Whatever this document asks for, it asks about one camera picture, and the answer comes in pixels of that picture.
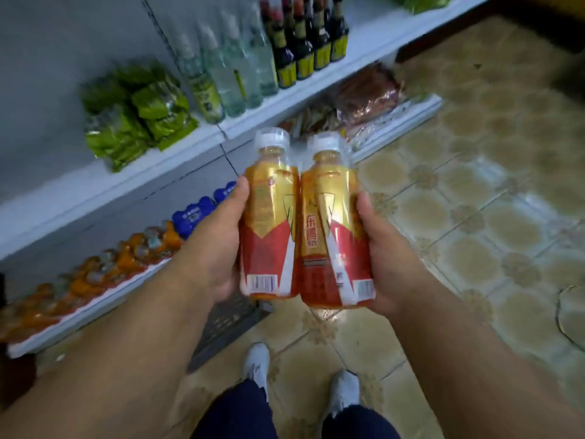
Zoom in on person's left hand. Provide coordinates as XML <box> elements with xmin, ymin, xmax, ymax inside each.
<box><xmin>171</xmin><ymin>176</ymin><xmax>250</xmax><ymax>303</ymax></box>

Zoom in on person's right hand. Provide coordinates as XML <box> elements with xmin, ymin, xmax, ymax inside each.
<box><xmin>356</xmin><ymin>192</ymin><xmax>436</xmax><ymax>319</ymax></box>

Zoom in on gold red drink bottle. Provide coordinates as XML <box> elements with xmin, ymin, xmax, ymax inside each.
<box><xmin>239</xmin><ymin>127</ymin><xmax>302</xmax><ymax>301</ymax></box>
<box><xmin>299</xmin><ymin>132</ymin><xmax>376</xmax><ymax>310</ymax></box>

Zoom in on person's right forearm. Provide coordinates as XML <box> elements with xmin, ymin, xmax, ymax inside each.
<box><xmin>392</xmin><ymin>279</ymin><xmax>585</xmax><ymax>439</ymax></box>

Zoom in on person's left forearm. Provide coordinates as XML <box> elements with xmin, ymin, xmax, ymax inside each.
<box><xmin>0</xmin><ymin>262</ymin><xmax>216</xmax><ymax>439</ymax></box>

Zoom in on pack of blue-capped bottles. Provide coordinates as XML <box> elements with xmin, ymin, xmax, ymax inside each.
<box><xmin>171</xmin><ymin>180</ymin><xmax>238</xmax><ymax>240</ymax></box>

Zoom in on yellowish snack packets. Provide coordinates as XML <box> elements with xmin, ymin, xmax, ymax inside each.
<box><xmin>279</xmin><ymin>101</ymin><xmax>348</xmax><ymax>138</ymax></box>

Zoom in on clear bottle with yellow label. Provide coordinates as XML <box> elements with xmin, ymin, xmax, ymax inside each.
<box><xmin>176</xmin><ymin>34</ymin><xmax>225</xmax><ymax>125</ymax></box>

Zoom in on white metal shelf unit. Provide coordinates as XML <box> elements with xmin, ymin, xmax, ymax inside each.
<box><xmin>0</xmin><ymin>0</ymin><xmax>492</xmax><ymax>359</ymax></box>

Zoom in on red-brown snack packets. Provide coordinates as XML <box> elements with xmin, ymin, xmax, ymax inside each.
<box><xmin>336</xmin><ymin>64</ymin><xmax>405</xmax><ymax>126</ymax></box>

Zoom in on dark plastic crate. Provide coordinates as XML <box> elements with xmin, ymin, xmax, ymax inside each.
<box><xmin>187</xmin><ymin>292</ymin><xmax>275</xmax><ymax>373</ymax></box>

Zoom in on pile of green snack packets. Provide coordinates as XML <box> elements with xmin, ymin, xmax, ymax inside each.
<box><xmin>80</xmin><ymin>59</ymin><xmax>199</xmax><ymax>173</ymax></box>

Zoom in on row of orange drink bottles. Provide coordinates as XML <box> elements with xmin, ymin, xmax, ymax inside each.
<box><xmin>0</xmin><ymin>221</ymin><xmax>183</xmax><ymax>344</ymax></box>

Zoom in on person's left white shoe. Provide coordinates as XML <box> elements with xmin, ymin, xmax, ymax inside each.
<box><xmin>242</xmin><ymin>343</ymin><xmax>271</xmax><ymax>403</ymax></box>

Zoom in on person's white shoe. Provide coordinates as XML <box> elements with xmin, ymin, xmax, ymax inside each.
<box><xmin>327</xmin><ymin>370</ymin><xmax>362</xmax><ymax>419</ymax></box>
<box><xmin>242</xmin><ymin>343</ymin><xmax>271</xmax><ymax>403</ymax></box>

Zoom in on row of dark sauce bottles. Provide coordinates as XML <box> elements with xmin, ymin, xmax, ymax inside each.
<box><xmin>258</xmin><ymin>0</ymin><xmax>350</xmax><ymax>89</ymax></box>

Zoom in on person's right white shoe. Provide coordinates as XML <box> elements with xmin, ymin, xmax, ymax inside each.
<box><xmin>327</xmin><ymin>370</ymin><xmax>362</xmax><ymax>419</ymax></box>

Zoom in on person's right leg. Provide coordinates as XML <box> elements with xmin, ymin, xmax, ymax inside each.
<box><xmin>320</xmin><ymin>404</ymin><xmax>403</xmax><ymax>439</ymax></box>

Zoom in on person's leg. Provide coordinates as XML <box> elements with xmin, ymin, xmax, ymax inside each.
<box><xmin>320</xmin><ymin>404</ymin><xmax>403</xmax><ymax>439</ymax></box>
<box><xmin>190</xmin><ymin>379</ymin><xmax>279</xmax><ymax>439</ymax></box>

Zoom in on person's left leg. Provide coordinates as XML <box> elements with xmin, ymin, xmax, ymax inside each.
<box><xmin>190</xmin><ymin>379</ymin><xmax>279</xmax><ymax>439</ymax></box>

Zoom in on green packets with clear wrap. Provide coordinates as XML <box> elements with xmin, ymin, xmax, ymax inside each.
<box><xmin>386</xmin><ymin>0</ymin><xmax>458</xmax><ymax>15</ymax></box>

